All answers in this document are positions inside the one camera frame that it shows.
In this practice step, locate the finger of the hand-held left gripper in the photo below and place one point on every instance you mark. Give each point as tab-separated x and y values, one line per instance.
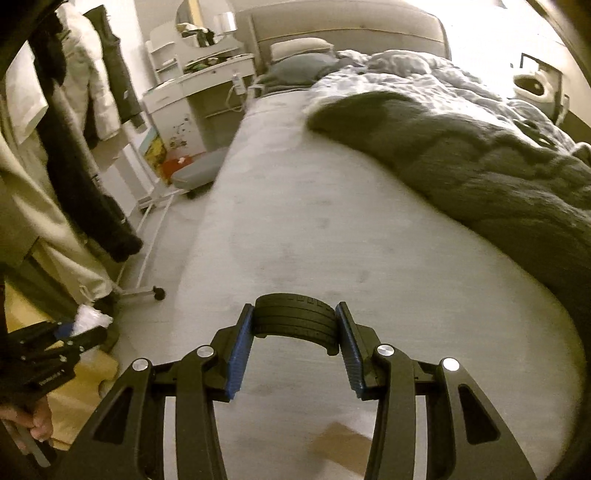
78	344
46	333

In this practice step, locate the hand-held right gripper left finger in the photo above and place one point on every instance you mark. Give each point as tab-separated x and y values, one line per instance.
240	355

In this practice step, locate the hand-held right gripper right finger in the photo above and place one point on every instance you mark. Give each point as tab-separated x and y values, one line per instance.
353	355

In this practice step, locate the white plastic wrapper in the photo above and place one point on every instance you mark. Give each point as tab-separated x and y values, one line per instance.
92	318

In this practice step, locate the person's left hand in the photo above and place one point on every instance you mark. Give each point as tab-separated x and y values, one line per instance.
39	422

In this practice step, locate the white wheeled clothes rack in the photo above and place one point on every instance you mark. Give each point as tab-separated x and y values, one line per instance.
138	291

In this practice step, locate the grey bed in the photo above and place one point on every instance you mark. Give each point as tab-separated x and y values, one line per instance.
323	207

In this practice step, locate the black hanging coat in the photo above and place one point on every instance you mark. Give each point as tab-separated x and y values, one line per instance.
74	161

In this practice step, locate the grey cushioned stool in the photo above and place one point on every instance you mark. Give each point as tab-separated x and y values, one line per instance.
198	168

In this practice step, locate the red box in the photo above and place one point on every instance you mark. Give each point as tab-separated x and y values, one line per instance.
178	165

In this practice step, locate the yellow painting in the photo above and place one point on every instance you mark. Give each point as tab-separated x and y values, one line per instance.
154	154

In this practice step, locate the grey blanket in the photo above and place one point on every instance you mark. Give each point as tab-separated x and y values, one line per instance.
461	161

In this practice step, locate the white hanging shirt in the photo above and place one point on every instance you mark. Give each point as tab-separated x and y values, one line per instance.
27	101

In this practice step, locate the white dressing table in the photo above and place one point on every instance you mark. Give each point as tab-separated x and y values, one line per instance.
207	106

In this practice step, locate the white puffer jacket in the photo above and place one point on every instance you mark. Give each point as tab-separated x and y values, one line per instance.
87	69

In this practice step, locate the dark green jacket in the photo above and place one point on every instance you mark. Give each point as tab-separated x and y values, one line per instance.
115	69

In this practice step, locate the grey pillow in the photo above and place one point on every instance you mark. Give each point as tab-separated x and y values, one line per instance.
295	69

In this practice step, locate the white crumpled duvet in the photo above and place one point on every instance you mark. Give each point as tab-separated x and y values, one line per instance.
438	74

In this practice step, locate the white pillow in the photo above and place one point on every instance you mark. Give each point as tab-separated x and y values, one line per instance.
300	46

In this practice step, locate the white rounded object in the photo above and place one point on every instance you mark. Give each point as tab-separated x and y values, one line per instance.
533	85

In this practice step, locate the white table lamp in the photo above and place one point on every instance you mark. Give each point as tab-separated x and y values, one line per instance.
226	23

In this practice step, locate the round mirror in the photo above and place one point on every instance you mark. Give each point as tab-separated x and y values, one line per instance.
198	18

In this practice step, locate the black wall frame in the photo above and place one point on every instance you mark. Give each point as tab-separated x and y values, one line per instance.
561	106

